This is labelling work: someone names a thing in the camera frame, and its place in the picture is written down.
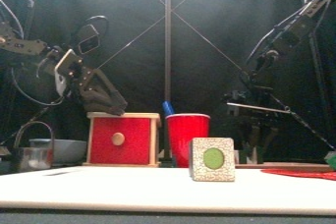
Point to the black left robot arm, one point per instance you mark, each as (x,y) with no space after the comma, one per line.
(21,46)

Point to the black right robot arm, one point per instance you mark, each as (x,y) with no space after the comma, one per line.
(297,28)

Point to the wooden board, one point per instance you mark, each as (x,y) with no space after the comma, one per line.
(284,165)

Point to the toy sushi roll green centre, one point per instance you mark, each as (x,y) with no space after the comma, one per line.
(212,159)

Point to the red plate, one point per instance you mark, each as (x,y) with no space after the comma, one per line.
(301,174)

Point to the white cutting board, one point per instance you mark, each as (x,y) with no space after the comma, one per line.
(130,188)

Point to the red wooden drawer box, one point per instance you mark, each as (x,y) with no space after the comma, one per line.
(122,141)

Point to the grey bowl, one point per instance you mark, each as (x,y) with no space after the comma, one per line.
(69,151)

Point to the red plastic cup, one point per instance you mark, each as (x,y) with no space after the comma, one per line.
(186,139)

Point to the green toy item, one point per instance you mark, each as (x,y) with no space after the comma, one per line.
(332,162)

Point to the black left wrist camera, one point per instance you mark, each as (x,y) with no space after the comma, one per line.
(88,39)

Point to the grey vertical frame pole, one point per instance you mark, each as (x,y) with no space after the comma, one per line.
(168,38)

